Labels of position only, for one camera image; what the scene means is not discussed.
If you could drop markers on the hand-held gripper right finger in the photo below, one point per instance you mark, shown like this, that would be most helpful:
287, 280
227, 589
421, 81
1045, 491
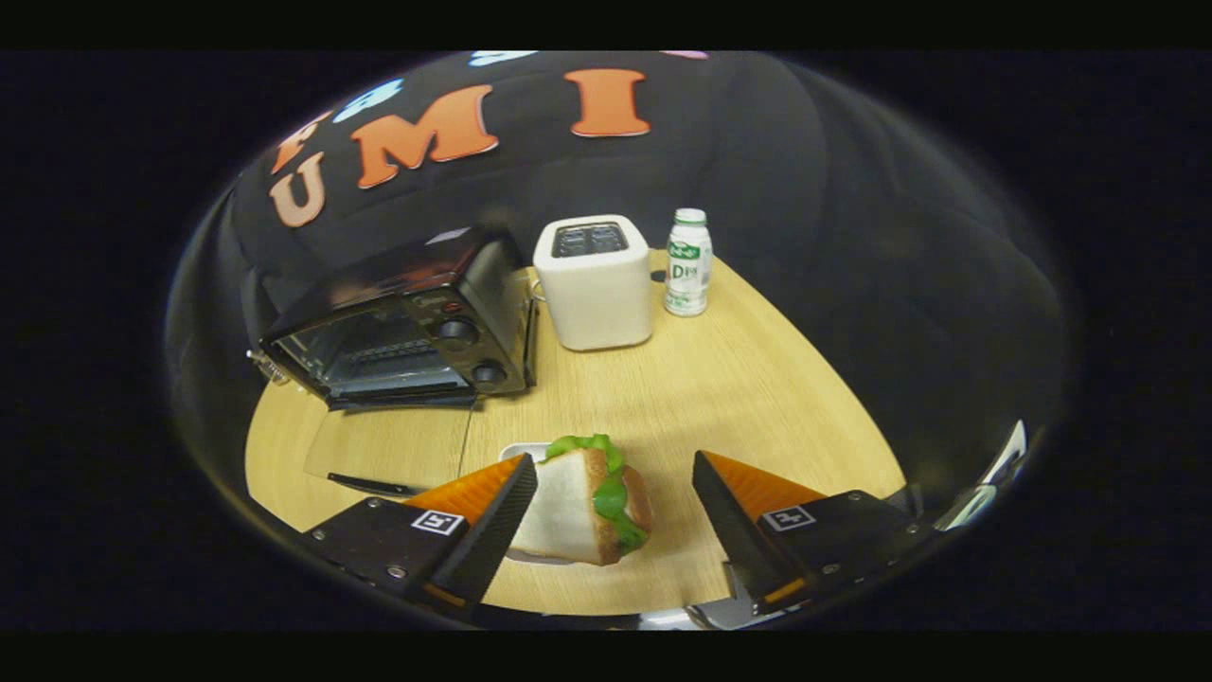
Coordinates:
729, 521

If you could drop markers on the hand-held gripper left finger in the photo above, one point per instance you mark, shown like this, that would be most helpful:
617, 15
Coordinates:
492, 535

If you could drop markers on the lettuce sandwich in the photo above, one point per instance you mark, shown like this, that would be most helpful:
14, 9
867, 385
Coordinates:
568, 511

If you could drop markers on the black toaster oven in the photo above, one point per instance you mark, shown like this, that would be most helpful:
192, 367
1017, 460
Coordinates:
473, 284

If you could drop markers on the white pop-up toaster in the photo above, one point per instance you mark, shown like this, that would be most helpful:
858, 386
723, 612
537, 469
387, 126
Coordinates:
601, 294

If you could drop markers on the white slotted plastic tray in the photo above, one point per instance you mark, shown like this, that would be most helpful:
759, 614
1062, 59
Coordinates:
521, 451

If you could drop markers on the white green-label drink bottle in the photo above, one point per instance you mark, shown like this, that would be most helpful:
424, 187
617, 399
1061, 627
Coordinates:
688, 275

